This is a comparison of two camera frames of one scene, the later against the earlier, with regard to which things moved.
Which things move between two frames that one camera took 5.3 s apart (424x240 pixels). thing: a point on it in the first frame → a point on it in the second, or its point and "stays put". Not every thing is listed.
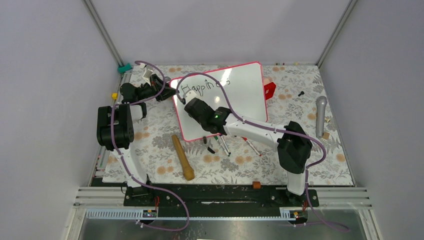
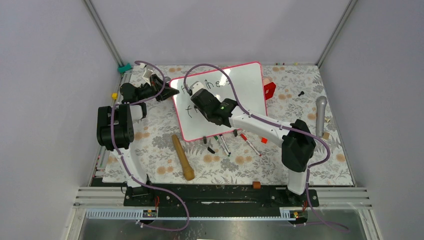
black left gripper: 160,92 stays put
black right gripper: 206,103 → 203,112
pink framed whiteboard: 240,88 stays put
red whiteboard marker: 245,139 stays put
